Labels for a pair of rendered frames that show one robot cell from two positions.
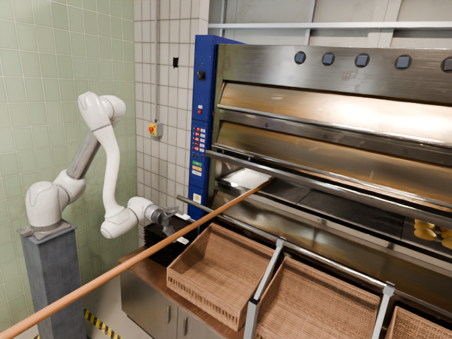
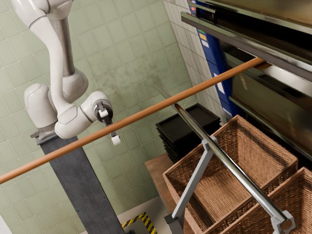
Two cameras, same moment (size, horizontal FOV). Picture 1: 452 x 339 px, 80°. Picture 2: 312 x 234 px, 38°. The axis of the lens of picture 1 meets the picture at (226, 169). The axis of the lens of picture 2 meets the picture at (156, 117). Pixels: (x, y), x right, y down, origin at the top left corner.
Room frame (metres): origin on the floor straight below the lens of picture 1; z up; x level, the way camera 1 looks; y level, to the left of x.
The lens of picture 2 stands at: (0.24, -1.23, 1.91)
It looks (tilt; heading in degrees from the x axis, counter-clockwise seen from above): 24 degrees down; 50
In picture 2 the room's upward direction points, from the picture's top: 22 degrees counter-clockwise
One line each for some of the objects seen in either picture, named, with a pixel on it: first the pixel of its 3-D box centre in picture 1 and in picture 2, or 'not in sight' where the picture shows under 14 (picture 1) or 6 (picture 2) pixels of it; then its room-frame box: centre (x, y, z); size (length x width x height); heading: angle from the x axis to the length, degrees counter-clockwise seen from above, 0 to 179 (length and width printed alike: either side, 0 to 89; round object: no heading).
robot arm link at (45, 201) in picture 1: (44, 201); (41, 103); (1.34, 0.99, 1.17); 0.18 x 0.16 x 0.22; 176
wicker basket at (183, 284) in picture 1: (222, 268); (226, 179); (1.47, -0.04, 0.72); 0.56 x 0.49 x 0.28; 58
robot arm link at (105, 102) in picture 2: (154, 213); (102, 110); (1.28, 0.36, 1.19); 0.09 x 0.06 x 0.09; 147
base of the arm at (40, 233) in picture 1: (43, 225); (48, 126); (1.31, 1.00, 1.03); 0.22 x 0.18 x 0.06; 150
